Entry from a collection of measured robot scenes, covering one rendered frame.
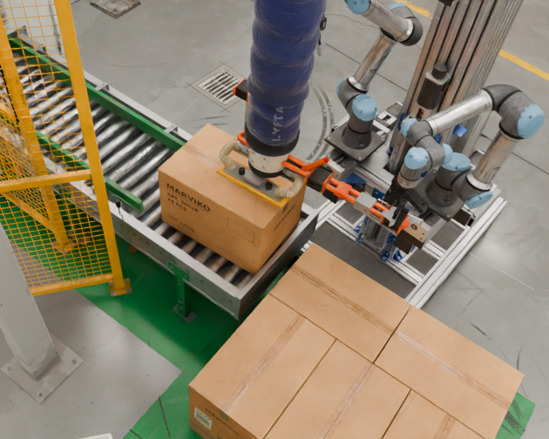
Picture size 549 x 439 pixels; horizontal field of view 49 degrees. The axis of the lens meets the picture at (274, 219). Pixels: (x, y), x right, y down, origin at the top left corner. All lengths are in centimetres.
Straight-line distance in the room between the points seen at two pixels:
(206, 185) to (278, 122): 64
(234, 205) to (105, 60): 261
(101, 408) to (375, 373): 140
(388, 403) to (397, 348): 28
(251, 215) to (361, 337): 78
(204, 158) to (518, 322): 215
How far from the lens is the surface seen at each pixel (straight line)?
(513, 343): 384
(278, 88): 217
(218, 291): 294
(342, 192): 243
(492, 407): 296
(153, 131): 353
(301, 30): 203
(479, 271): 403
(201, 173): 284
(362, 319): 295
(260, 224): 266
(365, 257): 357
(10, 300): 278
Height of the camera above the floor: 305
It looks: 52 degrees down
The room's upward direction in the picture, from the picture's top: 9 degrees clockwise
